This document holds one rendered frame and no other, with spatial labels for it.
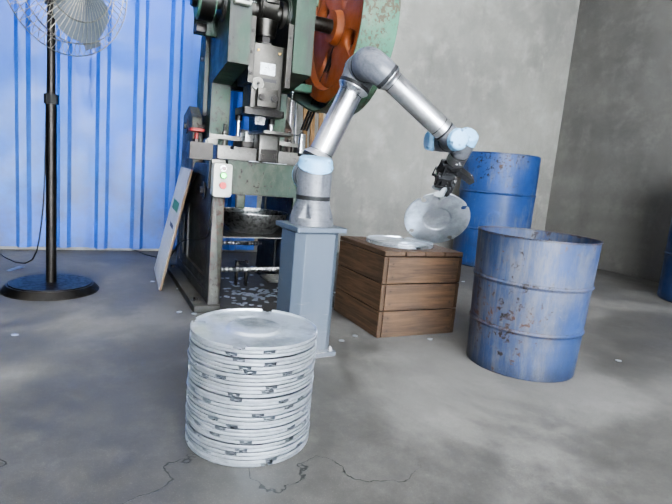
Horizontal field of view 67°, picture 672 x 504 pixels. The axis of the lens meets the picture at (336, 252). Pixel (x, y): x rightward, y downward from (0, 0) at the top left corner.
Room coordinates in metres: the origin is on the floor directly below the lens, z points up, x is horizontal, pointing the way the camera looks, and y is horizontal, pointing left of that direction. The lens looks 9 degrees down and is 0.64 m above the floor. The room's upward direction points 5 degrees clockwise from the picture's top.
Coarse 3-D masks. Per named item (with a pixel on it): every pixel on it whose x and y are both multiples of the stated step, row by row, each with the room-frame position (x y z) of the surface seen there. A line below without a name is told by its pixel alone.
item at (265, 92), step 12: (264, 48) 2.39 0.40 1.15; (276, 48) 2.41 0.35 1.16; (264, 60) 2.39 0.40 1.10; (276, 60) 2.41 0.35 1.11; (264, 72) 2.39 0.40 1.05; (276, 72) 2.41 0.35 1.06; (252, 84) 2.36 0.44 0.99; (264, 84) 2.39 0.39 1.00; (276, 84) 2.42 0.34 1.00; (252, 96) 2.37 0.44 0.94; (264, 96) 2.35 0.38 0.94; (276, 96) 2.38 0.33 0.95; (264, 108) 2.39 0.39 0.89; (276, 108) 2.39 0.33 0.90
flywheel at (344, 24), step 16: (320, 0) 2.83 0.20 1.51; (336, 0) 2.66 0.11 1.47; (352, 0) 2.50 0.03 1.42; (320, 16) 2.83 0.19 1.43; (336, 16) 2.56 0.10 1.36; (352, 16) 2.49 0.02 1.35; (320, 32) 2.82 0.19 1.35; (336, 32) 2.56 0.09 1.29; (352, 32) 2.53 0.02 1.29; (320, 48) 2.80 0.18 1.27; (336, 48) 2.62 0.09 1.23; (352, 48) 2.38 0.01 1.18; (320, 64) 2.79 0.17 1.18; (336, 64) 2.61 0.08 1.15; (336, 80) 2.59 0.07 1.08; (320, 96) 2.67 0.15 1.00
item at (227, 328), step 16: (208, 320) 1.16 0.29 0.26; (224, 320) 1.17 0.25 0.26; (240, 320) 1.16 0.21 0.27; (256, 320) 1.17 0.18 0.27; (272, 320) 1.20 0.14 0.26; (288, 320) 1.21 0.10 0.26; (304, 320) 1.22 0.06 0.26; (208, 336) 1.05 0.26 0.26; (224, 336) 1.05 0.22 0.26; (240, 336) 1.06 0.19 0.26; (256, 336) 1.07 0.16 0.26; (272, 336) 1.08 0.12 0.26; (288, 336) 1.09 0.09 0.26; (304, 336) 1.10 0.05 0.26
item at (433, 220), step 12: (420, 204) 2.21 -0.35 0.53; (432, 204) 2.21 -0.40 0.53; (444, 204) 2.20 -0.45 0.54; (456, 204) 2.20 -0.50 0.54; (408, 216) 2.25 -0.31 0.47; (420, 216) 2.25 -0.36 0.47; (432, 216) 2.25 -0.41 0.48; (444, 216) 2.25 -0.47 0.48; (456, 216) 2.24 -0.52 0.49; (468, 216) 2.24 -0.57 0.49; (408, 228) 2.29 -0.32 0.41; (420, 228) 2.29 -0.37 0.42; (432, 228) 2.29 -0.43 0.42; (444, 228) 2.28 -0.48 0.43; (456, 228) 2.28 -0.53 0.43; (432, 240) 2.33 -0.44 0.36; (444, 240) 2.32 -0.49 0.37
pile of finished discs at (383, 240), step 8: (368, 240) 2.15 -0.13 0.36; (376, 240) 2.15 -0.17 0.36; (384, 240) 2.17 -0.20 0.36; (392, 240) 2.15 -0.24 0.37; (400, 240) 2.18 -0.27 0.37; (408, 240) 2.20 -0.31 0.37; (416, 240) 2.27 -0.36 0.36; (424, 240) 2.27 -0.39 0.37; (408, 248) 2.05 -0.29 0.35; (416, 248) 2.09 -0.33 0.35; (424, 248) 2.08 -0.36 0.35
